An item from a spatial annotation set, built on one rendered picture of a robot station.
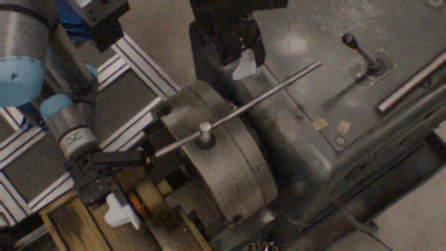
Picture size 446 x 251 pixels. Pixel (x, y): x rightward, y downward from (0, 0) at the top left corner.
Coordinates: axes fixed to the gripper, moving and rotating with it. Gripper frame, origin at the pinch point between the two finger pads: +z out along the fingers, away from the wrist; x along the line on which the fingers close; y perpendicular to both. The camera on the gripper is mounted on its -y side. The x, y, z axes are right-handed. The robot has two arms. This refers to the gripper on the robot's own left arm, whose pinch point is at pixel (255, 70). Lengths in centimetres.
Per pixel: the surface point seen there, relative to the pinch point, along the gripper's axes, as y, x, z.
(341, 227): -15, 1, 83
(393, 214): -51, -12, 136
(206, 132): 14.0, 4.4, 1.8
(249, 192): 11.7, 8.7, 19.8
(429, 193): -69, -10, 137
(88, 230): 46, -20, 39
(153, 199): 28.0, -3.5, 20.6
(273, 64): -6.0, -3.7, 5.7
